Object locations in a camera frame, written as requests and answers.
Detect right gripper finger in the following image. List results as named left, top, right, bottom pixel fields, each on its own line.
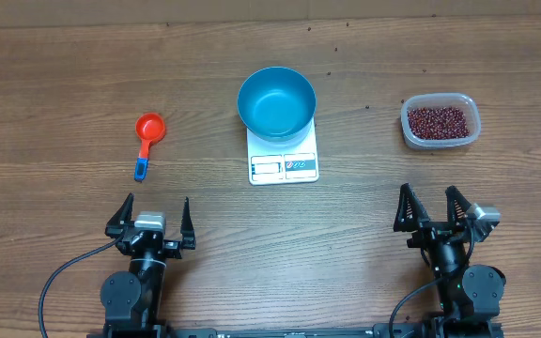
left=393, top=183, right=430, bottom=232
left=445, top=186, right=471, bottom=223

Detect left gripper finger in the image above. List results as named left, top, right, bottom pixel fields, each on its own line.
left=106, top=192, right=134, bottom=230
left=180, top=197, right=194, bottom=238

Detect red measuring scoop blue handle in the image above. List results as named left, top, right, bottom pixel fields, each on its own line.
left=133, top=112, right=166, bottom=182

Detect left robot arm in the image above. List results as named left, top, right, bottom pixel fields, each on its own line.
left=100, top=193, right=196, bottom=337

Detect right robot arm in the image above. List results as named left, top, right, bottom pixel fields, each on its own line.
left=387, top=183, right=506, bottom=338

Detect white digital kitchen scale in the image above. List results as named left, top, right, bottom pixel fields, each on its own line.
left=247, top=119, right=319, bottom=186

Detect blue plastic bowl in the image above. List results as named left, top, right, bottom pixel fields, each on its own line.
left=237, top=67, right=317, bottom=143

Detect clear plastic container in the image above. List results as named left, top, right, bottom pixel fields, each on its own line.
left=400, top=93, right=481, bottom=150

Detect red beans in container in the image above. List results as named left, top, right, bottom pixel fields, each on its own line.
left=407, top=106, right=471, bottom=140

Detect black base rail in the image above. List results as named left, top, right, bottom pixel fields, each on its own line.
left=87, top=323, right=504, bottom=338

